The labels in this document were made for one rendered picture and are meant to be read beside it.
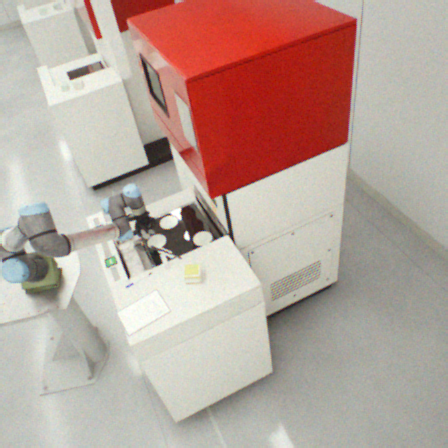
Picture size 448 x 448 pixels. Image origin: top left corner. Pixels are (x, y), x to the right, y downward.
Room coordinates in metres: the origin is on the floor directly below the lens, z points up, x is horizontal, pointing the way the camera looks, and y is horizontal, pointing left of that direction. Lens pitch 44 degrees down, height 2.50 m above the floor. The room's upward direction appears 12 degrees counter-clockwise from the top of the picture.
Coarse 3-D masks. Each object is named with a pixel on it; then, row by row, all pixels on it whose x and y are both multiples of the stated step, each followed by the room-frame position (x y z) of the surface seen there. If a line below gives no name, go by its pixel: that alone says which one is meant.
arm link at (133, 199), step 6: (126, 186) 1.60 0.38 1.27; (132, 186) 1.59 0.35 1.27; (126, 192) 1.56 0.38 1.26; (132, 192) 1.55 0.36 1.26; (138, 192) 1.57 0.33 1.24; (126, 198) 1.55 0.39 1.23; (132, 198) 1.55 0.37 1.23; (138, 198) 1.56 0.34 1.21; (126, 204) 1.54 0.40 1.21; (132, 204) 1.55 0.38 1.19; (138, 204) 1.55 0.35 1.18
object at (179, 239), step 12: (192, 204) 1.78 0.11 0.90; (180, 216) 1.71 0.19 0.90; (192, 216) 1.69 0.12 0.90; (156, 228) 1.65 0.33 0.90; (180, 228) 1.61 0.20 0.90; (192, 228) 1.60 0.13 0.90; (204, 228) 1.58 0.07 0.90; (144, 240) 1.58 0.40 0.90; (168, 240) 1.54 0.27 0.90; (180, 240) 1.53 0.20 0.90; (192, 240) 1.51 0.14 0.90; (156, 252) 1.48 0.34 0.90; (180, 252) 1.45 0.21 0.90; (156, 264) 1.40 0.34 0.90
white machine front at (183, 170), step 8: (176, 152) 2.10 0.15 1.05; (176, 160) 2.15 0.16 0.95; (176, 168) 2.21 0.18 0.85; (184, 168) 2.00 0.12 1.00; (184, 176) 2.05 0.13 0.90; (192, 176) 1.86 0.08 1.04; (192, 184) 1.90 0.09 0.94; (192, 192) 1.95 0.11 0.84; (200, 192) 1.76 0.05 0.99; (208, 200) 1.65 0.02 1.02; (216, 200) 1.52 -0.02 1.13; (224, 200) 1.44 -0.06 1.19; (216, 208) 1.54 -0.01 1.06; (224, 208) 1.44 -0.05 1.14; (224, 216) 1.45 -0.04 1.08; (224, 224) 1.47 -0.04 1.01; (232, 232) 1.44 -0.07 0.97; (232, 240) 1.44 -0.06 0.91
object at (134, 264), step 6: (126, 252) 1.54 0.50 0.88; (132, 252) 1.53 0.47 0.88; (126, 258) 1.50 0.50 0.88; (132, 258) 1.49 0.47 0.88; (138, 258) 1.48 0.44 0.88; (126, 264) 1.46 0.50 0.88; (132, 264) 1.45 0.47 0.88; (138, 264) 1.44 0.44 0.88; (132, 270) 1.41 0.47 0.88; (138, 270) 1.40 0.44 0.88; (144, 270) 1.39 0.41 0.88; (132, 276) 1.37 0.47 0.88
